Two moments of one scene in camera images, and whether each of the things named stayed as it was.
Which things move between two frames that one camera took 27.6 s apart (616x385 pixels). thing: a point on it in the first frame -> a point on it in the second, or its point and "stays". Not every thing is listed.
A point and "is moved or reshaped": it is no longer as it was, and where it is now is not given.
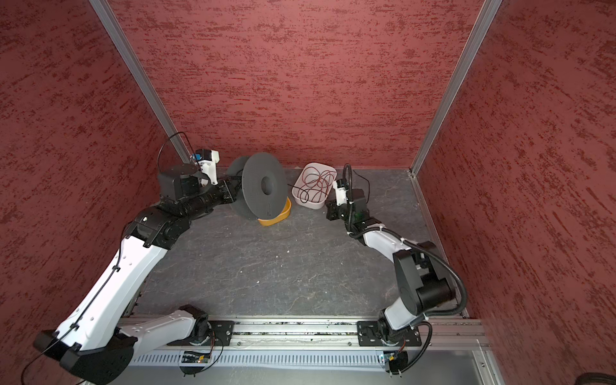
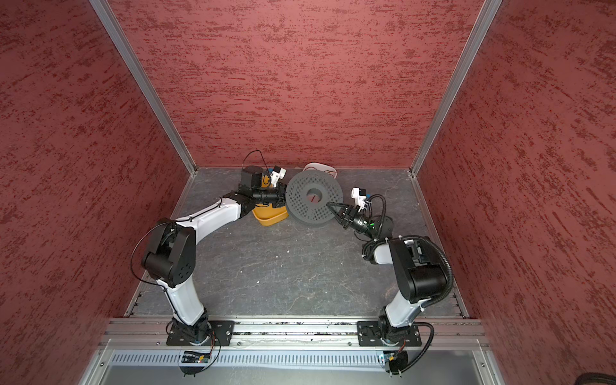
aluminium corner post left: [168, 124] stays
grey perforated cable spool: [264, 184] is moved or reshaped
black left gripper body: [220, 193] -> [269, 196]
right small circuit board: [395, 361] stays
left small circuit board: [193, 362] stays
